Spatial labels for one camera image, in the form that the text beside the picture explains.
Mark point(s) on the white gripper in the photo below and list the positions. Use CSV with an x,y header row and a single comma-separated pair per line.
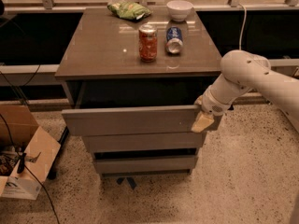
x,y
210,104

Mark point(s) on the grey top drawer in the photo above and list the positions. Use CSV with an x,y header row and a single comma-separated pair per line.
x,y
130,120

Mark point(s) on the grey drawer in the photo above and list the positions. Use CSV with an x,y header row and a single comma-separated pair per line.
x,y
130,120
172,163
137,142

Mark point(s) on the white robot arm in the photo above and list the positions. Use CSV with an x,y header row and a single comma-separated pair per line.
x,y
249,167

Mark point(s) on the grey middle drawer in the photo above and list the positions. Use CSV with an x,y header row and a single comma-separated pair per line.
x,y
137,142

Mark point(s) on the grey bottom drawer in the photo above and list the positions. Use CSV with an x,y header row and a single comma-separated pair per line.
x,y
172,163

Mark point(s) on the grey drawer cabinet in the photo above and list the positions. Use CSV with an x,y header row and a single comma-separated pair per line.
x,y
101,68

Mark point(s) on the blue soda can lying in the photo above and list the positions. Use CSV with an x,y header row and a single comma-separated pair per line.
x,y
174,41

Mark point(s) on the red soda can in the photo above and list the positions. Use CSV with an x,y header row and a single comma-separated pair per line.
x,y
147,42

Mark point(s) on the white bowl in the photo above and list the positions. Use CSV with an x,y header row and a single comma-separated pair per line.
x,y
179,10

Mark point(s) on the green chip bag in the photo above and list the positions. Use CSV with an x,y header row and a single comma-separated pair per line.
x,y
127,10

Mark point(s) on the black bar on floor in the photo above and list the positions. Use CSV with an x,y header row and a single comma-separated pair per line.
x,y
53,170

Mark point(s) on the cardboard box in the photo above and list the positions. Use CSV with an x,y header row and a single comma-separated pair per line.
x,y
30,149

